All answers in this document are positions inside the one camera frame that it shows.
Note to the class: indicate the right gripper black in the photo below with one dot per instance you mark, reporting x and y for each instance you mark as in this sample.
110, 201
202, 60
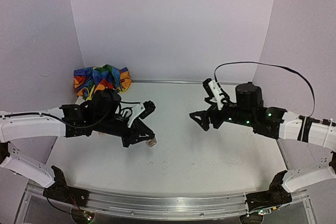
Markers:
213, 118

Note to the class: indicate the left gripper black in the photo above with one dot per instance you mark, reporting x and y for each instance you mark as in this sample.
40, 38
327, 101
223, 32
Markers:
140, 129

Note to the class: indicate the glitter nail polish bottle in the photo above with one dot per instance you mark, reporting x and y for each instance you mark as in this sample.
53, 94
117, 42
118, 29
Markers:
152, 142

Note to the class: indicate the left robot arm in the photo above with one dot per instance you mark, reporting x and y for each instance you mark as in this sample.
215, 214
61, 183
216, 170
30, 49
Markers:
105, 113

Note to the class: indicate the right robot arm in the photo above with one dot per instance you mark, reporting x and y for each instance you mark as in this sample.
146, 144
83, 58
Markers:
275, 123

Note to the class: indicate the colourful patchwork sleeve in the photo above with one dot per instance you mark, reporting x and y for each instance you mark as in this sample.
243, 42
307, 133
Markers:
87, 81

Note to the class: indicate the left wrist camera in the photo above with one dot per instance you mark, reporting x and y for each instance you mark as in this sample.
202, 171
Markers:
140, 110

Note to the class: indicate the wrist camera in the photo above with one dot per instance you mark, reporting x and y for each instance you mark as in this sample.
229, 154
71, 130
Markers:
140, 110
216, 95

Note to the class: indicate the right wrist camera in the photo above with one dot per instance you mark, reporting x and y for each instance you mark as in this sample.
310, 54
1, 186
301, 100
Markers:
216, 95

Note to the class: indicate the aluminium front rail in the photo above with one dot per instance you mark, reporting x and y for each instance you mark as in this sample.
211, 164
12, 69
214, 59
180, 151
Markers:
94, 206

